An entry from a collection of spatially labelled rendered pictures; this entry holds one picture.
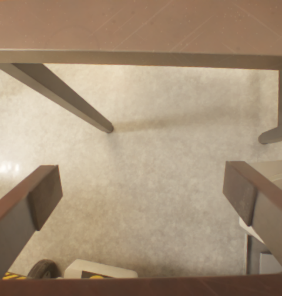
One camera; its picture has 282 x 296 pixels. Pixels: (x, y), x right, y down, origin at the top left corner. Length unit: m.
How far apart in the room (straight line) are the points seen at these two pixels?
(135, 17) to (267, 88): 0.86
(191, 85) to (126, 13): 0.76
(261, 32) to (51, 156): 0.94
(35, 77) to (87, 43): 0.22
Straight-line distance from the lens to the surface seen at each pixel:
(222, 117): 0.96
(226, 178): 0.16
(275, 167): 0.56
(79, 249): 1.03
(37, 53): 0.27
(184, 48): 0.23
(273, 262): 1.01
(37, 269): 0.98
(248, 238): 0.99
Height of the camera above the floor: 0.90
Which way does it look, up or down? 81 degrees down
